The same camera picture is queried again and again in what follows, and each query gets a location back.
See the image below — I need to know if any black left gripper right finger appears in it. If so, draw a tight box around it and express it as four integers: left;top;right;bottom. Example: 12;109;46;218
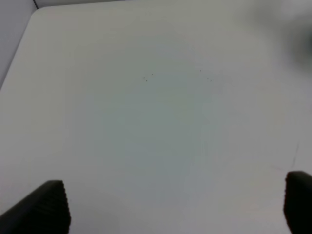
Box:
283;171;312;234

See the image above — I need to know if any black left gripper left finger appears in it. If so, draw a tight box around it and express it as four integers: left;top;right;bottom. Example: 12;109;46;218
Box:
0;180;71;234

